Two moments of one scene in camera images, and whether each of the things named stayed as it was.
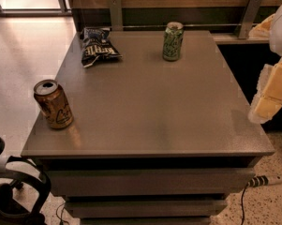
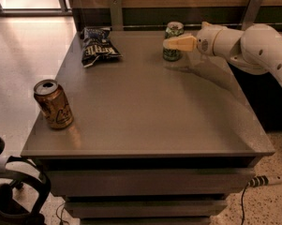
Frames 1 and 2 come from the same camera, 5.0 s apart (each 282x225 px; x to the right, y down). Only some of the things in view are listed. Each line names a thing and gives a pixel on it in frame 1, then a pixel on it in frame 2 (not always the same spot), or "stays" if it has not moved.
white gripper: (281, 32) → (205, 41)
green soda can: (172, 40) stays
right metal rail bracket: (250, 15) stays
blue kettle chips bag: (96, 46) stays
